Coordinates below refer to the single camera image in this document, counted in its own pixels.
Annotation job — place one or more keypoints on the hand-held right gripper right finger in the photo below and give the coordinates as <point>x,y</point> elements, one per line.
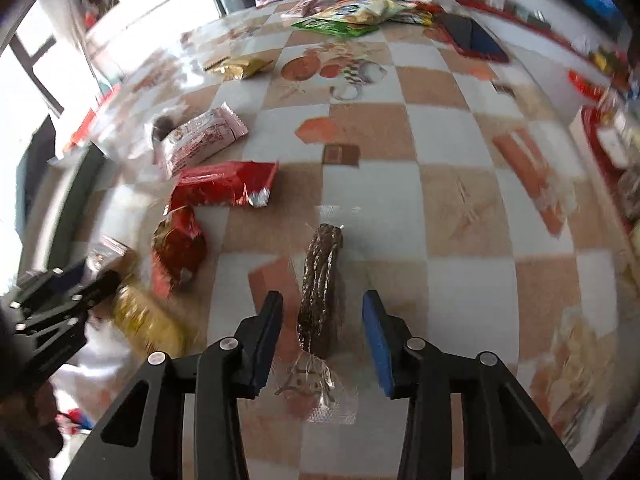
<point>377,345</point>

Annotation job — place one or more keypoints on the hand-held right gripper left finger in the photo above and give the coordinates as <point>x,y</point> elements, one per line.
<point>267,342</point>

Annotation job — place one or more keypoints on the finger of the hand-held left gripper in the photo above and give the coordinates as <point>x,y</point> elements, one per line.
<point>40,285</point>
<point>97,287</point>

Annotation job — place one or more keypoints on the yellow snack packet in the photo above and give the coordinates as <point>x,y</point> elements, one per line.
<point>147,322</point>

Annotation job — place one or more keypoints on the dark brown snack clear wrapper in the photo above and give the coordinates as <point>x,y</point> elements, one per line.
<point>320,285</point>

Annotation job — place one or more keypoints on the pink snack packet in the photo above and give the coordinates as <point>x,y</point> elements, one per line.
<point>200,137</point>

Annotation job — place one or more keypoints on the clear packet brown snack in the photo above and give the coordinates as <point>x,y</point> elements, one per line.
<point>110,255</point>

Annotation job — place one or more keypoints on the crumpled red snack packet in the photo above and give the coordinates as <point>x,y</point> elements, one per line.
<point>177,247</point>

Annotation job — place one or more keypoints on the dark flat panel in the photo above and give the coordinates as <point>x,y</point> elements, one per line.
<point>35,180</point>

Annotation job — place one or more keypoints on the red plastic stool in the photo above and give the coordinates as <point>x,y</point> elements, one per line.
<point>82,132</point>

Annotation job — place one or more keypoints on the flat red snack packet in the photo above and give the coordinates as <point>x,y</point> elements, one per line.
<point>215,182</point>

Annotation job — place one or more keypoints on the checkered printed tablecloth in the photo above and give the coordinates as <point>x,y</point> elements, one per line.
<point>450,135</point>

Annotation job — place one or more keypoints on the white cabinet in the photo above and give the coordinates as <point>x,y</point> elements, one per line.
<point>150,30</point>

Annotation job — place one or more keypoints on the gold snack packet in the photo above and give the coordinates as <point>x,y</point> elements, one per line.
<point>240,66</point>

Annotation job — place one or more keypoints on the red tray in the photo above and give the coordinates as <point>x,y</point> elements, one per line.
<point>607,160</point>

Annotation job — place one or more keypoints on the pile of assorted snack bags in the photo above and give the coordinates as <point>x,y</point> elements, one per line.
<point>350,12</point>

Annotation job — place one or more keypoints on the small red box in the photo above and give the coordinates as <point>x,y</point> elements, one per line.
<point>586,84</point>

